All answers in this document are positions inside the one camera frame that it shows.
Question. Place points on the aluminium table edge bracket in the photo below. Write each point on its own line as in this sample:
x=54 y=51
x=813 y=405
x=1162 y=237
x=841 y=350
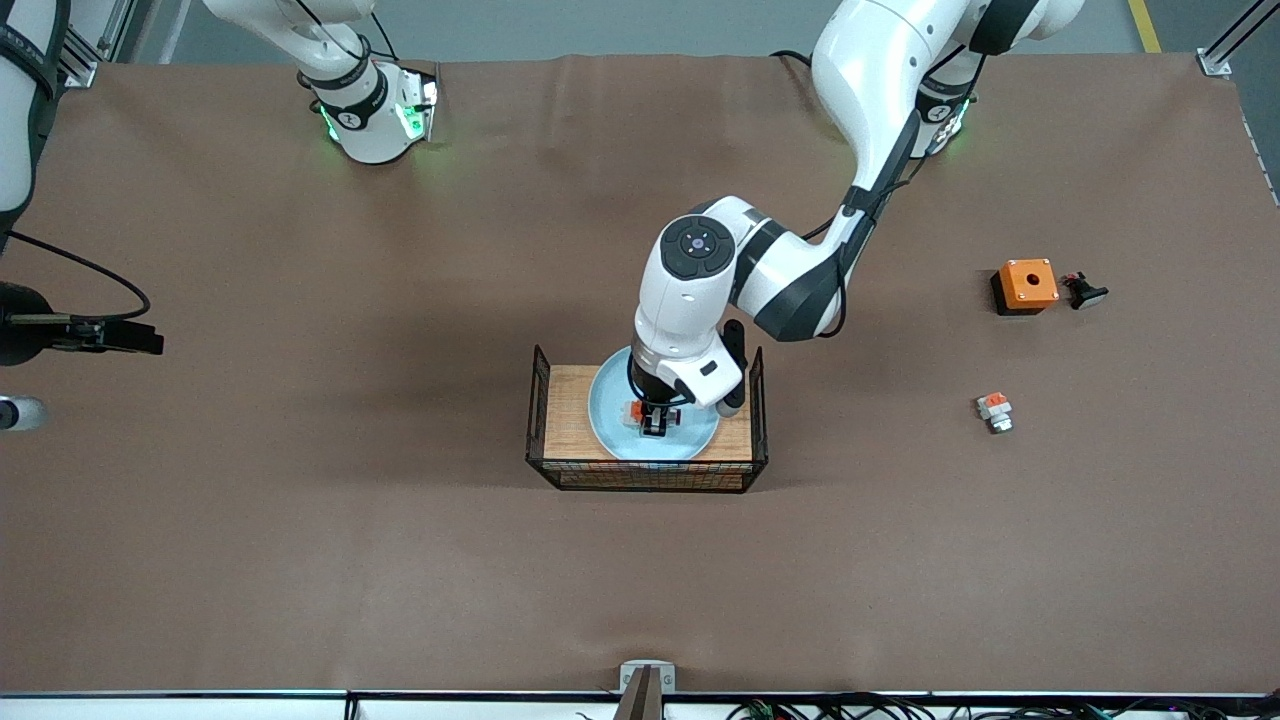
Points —
x=647 y=685

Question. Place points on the black square-cap push button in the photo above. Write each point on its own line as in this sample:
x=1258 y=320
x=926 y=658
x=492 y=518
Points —
x=1085 y=292

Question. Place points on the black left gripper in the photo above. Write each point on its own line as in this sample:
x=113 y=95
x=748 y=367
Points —
x=648 y=388

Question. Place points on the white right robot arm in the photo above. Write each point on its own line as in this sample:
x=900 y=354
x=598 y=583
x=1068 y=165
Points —
x=360 y=110

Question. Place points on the brown table cover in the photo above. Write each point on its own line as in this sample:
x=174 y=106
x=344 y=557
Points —
x=300 y=500

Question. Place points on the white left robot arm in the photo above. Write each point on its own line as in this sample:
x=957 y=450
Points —
x=700 y=280

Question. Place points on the right arm base connector panel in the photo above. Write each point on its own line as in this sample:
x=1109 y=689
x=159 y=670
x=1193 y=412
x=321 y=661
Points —
x=418 y=100

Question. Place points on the orange button enclosure box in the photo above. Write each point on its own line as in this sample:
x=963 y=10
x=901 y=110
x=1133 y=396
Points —
x=1028 y=285

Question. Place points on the aluminium frame post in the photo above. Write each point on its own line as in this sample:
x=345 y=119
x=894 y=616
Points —
x=1235 y=35
x=85 y=45

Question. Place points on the light blue round plate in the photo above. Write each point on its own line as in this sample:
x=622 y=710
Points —
x=612 y=420

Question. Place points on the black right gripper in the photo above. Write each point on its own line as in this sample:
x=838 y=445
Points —
x=22 y=336

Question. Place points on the small orange grey connector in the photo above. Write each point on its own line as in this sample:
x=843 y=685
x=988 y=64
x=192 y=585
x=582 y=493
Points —
x=995 y=412

